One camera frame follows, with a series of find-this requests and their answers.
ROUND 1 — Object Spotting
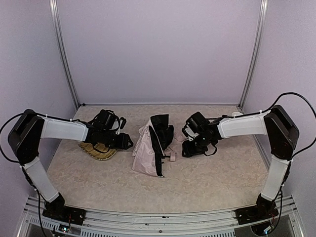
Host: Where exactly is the pink folding umbrella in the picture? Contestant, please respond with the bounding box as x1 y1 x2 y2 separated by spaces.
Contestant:
132 114 186 177

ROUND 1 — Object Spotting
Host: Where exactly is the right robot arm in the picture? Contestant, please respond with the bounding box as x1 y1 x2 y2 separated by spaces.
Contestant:
182 105 299 225

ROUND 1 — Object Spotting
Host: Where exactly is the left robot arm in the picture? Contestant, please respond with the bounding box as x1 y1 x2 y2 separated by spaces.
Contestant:
8 109 133 225

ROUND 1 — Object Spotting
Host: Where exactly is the woven bamboo tray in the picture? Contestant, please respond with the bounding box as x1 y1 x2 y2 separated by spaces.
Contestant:
79 142 118 161

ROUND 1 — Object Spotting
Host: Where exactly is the light blue mug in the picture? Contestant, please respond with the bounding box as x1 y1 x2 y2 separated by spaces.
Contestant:
232 112 243 117

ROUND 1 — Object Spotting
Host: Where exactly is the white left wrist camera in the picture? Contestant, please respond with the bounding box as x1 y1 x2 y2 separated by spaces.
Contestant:
112 119 122 135

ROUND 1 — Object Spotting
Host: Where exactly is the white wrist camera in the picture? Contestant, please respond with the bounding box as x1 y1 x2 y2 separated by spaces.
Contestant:
182 125 198 141
112 119 122 135

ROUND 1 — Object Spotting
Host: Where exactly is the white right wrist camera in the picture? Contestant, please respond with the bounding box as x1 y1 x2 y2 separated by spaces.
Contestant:
182 125 198 141

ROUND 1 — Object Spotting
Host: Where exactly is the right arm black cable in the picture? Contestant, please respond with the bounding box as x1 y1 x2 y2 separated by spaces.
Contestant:
269 92 316 155

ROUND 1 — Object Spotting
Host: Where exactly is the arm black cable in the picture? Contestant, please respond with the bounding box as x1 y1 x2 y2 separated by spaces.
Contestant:
0 112 28 163
269 92 316 155

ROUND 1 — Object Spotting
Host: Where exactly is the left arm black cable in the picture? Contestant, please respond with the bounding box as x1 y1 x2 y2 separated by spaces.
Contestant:
0 112 28 163

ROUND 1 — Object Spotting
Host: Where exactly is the right aluminium frame post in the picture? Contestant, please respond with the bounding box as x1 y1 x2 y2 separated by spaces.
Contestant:
238 0 269 110

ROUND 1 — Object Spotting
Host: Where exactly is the aluminium frame post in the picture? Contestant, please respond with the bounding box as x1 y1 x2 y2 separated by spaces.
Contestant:
238 0 269 110
49 0 80 109

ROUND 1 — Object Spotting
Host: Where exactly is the front aluminium rail base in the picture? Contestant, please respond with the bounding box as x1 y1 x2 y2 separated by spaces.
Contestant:
15 196 306 237

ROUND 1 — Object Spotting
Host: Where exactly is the left aluminium frame post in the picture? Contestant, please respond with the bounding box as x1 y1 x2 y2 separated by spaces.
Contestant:
49 0 80 109

